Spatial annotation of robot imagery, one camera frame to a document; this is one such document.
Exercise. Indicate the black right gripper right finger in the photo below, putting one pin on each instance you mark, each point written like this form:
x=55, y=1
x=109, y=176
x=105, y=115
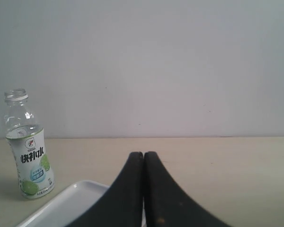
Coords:
x=166, y=204

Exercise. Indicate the clear plastic drink bottle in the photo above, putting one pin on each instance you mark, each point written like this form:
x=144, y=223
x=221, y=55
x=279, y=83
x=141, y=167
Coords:
x=25, y=136

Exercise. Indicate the white rectangular plastic tray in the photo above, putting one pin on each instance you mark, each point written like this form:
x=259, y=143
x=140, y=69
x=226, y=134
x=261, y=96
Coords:
x=67, y=205

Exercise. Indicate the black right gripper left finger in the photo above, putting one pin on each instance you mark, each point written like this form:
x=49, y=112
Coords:
x=122, y=204

